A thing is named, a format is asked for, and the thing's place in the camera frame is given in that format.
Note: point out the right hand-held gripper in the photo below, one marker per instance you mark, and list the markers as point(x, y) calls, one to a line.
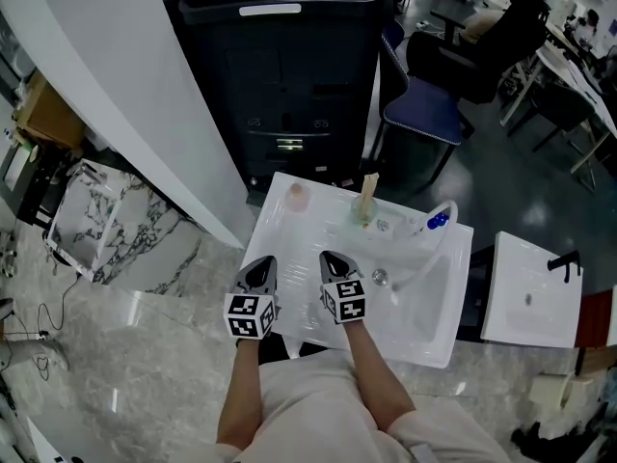
point(347, 302)

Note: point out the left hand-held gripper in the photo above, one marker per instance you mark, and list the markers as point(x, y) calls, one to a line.
point(243, 307)

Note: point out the small beige round object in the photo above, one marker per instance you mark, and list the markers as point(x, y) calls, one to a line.
point(296, 203)

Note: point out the person's right forearm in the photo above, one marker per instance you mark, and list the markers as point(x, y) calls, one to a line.
point(376, 379)

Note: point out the person's left forearm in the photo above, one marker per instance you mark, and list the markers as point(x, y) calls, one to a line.
point(241, 393)

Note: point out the chrome sink drain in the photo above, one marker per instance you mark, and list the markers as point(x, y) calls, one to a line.
point(380, 276)

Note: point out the white sink with drainboard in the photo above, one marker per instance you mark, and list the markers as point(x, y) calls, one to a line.
point(328, 220)

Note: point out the blue bottle cap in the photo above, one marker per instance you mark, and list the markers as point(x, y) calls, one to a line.
point(437, 221)

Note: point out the small white sink basin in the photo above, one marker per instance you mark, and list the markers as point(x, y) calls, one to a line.
point(530, 326)

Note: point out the small clear glass holder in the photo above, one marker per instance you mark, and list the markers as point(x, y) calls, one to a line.
point(383, 225)

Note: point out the white curved faucet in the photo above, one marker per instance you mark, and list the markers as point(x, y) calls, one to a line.
point(446, 239)

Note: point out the marble patterned cabinet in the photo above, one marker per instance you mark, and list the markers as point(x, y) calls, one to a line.
point(140, 239)

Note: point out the person's beige clothing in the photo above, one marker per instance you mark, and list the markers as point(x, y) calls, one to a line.
point(318, 417)

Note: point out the blue upholstered chair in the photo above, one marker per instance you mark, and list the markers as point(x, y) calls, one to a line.
point(424, 109)

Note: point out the large black machine cabinet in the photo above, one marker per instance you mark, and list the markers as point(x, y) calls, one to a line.
point(284, 89)

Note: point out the chrome faucet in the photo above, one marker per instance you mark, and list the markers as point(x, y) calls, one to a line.
point(89, 175)

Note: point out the white power strip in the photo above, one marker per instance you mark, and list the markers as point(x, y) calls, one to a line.
point(42, 334)
point(422, 23)

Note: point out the black faucet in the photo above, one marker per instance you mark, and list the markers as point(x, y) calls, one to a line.
point(566, 263)

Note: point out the black vanity cabinet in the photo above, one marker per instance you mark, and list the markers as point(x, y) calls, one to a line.
point(29, 186)

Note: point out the black office chair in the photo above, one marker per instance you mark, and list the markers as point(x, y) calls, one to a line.
point(482, 65)

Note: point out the reddish brown wooden cabinet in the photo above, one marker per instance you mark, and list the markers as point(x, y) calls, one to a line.
point(598, 321)

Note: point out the brown cardboard box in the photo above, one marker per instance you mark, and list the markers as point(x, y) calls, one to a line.
point(53, 111)

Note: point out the white curved counter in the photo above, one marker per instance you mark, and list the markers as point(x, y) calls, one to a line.
point(41, 444)

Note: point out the dark grey chair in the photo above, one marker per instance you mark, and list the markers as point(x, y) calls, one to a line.
point(559, 109)

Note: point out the white desk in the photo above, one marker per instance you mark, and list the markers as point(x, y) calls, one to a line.
point(573, 75)

